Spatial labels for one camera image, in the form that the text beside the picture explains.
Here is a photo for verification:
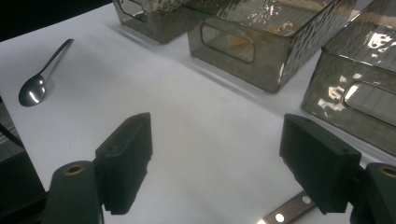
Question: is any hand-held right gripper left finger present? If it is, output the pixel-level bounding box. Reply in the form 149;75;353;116
92;112;153;216

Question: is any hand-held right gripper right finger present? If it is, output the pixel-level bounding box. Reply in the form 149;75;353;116
278;113;362;216

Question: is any smoky clear plastic bin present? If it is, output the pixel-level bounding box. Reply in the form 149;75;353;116
301;0;396;157
185;0;359;93
111;0;200;45

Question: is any steel spoon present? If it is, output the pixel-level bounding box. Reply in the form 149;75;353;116
18;37;76;107

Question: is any light wooden spoon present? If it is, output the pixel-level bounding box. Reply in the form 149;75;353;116
222;32;254;55

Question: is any white table sheet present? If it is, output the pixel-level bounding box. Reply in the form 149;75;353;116
0;3;396;224

